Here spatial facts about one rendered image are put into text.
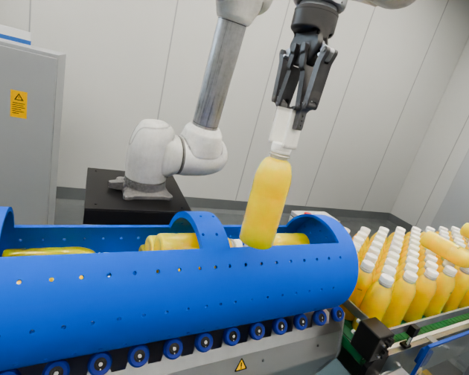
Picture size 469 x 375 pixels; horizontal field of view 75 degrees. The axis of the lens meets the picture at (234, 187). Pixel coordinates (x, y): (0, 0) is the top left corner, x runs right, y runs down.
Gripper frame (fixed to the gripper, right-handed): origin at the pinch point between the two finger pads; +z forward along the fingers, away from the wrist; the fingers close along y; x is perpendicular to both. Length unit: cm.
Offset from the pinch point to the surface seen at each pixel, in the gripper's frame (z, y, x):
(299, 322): 51, -4, 25
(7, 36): -9, -173, -68
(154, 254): 27.8, -3.4, -19.6
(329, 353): 64, -2, 39
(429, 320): 52, 5, 74
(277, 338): 55, -4, 18
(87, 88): 15, -284, -22
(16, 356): 42, 1, -40
